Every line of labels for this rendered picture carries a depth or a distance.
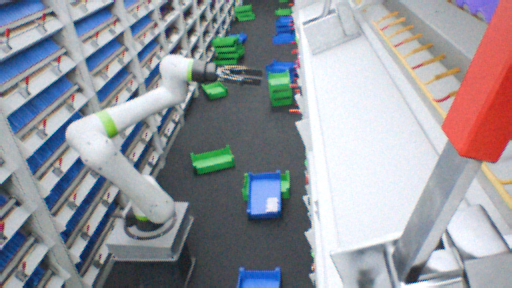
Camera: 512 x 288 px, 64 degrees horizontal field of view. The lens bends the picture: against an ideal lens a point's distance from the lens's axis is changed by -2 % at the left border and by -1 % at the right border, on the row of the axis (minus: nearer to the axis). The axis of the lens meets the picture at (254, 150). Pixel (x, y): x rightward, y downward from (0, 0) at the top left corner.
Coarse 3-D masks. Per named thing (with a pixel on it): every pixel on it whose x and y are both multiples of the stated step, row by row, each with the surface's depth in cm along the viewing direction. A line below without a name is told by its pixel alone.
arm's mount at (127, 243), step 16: (128, 208) 209; (176, 208) 207; (176, 224) 197; (112, 240) 190; (128, 240) 189; (144, 240) 189; (160, 240) 188; (176, 240) 192; (128, 256) 191; (144, 256) 190; (160, 256) 188; (176, 256) 190
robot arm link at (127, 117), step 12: (144, 96) 171; (156, 96) 172; (168, 96) 174; (180, 96) 177; (108, 108) 164; (120, 108) 165; (132, 108) 167; (144, 108) 169; (156, 108) 173; (120, 120) 163; (132, 120) 167; (120, 132) 167
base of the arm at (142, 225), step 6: (132, 210) 198; (114, 216) 199; (120, 216) 199; (126, 216) 196; (132, 216) 195; (126, 222) 197; (132, 222) 196; (138, 222) 194; (144, 222) 192; (150, 222) 192; (138, 228) 194; (144, 228) 193; (150, 228) 193; (156, 228) 194
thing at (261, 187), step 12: (252, 180) 269; (264, 180) 269; (276, 180) 268; (252, 192) 264; (264, 192) 263; (276, 192) 262; (252, 204) 258; (264, 204) 257; (252, 216) 250; (264, 216) 249; (276, 216) 249
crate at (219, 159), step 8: (208, 152) 320; (216, 152) 322; (224, 152) 323; (192, 160) 312; (200, 160) 321; (208, 160) 319; (216, 160) 318; (224, 160) 316; (232, 160) 306; (200, 168) 302; (208, 168) 304; (216, 168) 305; (224, 168) 307
